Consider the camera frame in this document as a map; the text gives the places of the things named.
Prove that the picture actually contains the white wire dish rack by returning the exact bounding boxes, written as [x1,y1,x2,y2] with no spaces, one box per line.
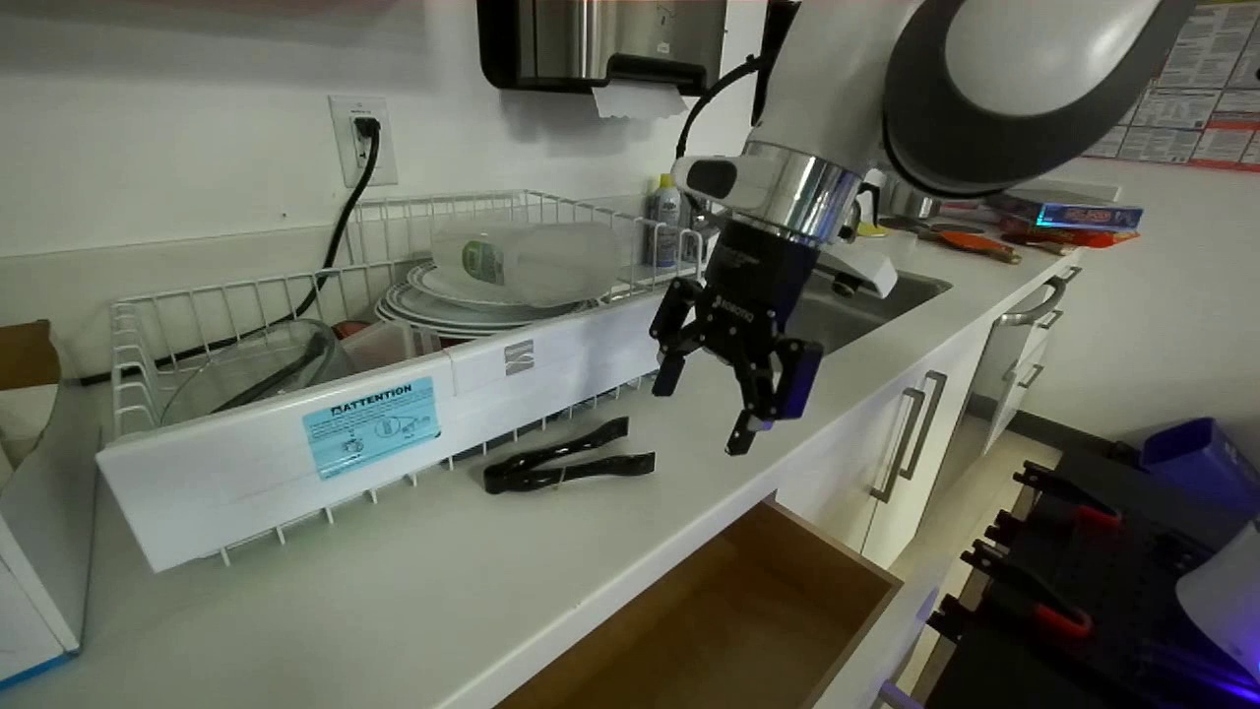
[104,187,712,444]

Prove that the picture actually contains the black red bar clamp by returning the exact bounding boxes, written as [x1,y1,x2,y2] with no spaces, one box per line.
[960,532,1096,599]
[922,590,1104,650]
[1010,456,1134,532]

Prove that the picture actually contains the chrome sink faucet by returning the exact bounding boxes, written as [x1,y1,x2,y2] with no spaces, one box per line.
[806,174,922,303]

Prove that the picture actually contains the white plate stack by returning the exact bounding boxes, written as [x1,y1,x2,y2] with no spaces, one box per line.
[374,253,622,346]

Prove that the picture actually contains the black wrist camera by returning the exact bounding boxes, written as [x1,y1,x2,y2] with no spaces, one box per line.
[683,155,744,207]

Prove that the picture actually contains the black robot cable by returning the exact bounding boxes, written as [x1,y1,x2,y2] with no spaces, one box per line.
[674,52,767,167]

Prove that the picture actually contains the blue flat box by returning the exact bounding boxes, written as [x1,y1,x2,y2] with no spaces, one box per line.
[1036,198,1146,237]

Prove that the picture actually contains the black power cord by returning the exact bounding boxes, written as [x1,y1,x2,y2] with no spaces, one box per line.
[281,116,387,329]

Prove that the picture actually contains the black robot cart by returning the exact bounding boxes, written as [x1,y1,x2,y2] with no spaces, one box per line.
[922,429,1260,709]

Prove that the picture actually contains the open wooden drawer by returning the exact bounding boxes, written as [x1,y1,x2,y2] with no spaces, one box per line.
[494,492,949,709]

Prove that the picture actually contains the white drainboard with blue label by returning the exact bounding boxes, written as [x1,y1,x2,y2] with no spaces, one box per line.
[92,279,687,581]

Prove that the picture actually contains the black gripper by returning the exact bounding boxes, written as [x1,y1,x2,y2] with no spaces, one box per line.
[646,216,832,460]

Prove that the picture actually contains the steel paper towel dispenser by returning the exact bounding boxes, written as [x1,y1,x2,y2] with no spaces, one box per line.
[473,0,733,124]

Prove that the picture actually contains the black tongs tool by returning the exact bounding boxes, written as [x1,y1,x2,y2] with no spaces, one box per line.
[481,414,663,502]

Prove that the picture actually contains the clear plastic container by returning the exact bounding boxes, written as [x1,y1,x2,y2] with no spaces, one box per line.
[456,216,663,316]

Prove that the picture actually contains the metal cabinet door handle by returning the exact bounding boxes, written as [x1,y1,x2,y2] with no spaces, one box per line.
[898,368,954,486]
[865,383,929,509]

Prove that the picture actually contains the orange handled pliers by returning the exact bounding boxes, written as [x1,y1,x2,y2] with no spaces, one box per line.
[916,220,1024,270]

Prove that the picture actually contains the blue plastic container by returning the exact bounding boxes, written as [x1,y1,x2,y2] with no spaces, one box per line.
[1137,414,1260,514]

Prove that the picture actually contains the white wall outlet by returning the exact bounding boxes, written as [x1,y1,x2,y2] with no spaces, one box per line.
[326,90,402,188]

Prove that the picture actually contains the metal drawer pull handle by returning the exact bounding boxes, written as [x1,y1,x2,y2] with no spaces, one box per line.
[996,263,1082,333]

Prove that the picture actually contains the red white wall posters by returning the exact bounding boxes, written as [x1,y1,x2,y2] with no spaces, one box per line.
[1078,0,1260,174]

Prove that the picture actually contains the clear soap bottle green cap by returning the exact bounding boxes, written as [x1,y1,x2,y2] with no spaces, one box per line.
[643,170,698,270]

